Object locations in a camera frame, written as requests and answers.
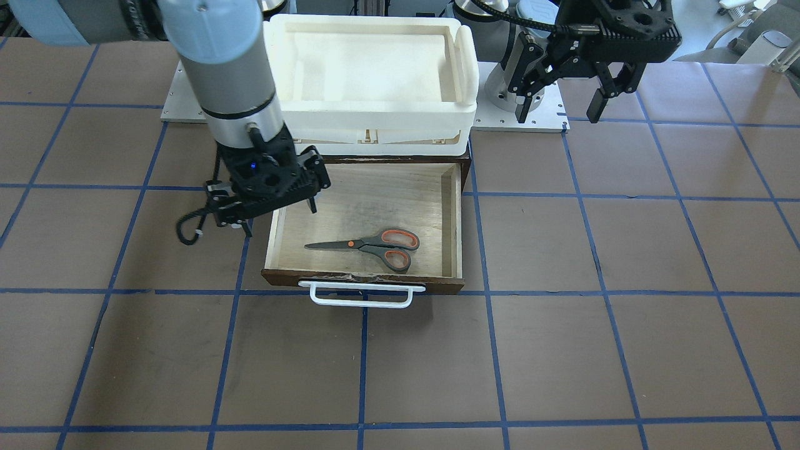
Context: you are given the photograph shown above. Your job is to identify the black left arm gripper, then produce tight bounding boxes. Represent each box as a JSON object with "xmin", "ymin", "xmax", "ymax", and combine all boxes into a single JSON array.
[{"xmin": 506, "ymin": 1, "xmax": 682, "ymax": 124}]

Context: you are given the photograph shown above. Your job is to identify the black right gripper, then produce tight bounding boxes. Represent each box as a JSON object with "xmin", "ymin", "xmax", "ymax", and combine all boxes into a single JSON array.
[{"xmin": 206, "ymin": 128, "xmax": 331, "ymax": 238}]

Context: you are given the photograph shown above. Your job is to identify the wooden drawer with white handle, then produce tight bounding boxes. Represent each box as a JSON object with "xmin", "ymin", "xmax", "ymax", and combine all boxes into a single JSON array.
[{"xmin": 262, "ymin": 162, "xmax": 465, "ymax": 309}]

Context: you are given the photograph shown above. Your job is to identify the grey orange handled scissors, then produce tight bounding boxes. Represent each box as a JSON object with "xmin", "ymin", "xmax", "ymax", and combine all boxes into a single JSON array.
[{"xmin": 304, "ymin": 228, "xmax": 420, "ymax": 273}]

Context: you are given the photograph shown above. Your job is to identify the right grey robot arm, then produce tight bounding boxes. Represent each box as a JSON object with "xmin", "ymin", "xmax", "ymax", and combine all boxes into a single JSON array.
[{"xmin": 9, "ymin": 1, "xmax": 331, "ymax": 246}]

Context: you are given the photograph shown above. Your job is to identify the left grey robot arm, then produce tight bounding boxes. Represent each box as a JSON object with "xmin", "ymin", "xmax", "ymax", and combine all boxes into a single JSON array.
[{"xmin": 269, "ymin": 3, "xmax": 549, "ymax": 165}]

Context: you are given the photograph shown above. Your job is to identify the white plastic tray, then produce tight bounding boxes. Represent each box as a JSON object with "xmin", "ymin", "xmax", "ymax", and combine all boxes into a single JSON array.
[{"xmin": 264, "ymin": 14, "xmax": 479, "ymax": 156}]

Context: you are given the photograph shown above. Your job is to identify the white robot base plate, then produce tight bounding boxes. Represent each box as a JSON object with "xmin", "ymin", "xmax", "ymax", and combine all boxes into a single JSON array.
[{"xmin": 161, "ymin": 61, "xmax": 206, "ymax": 124}]

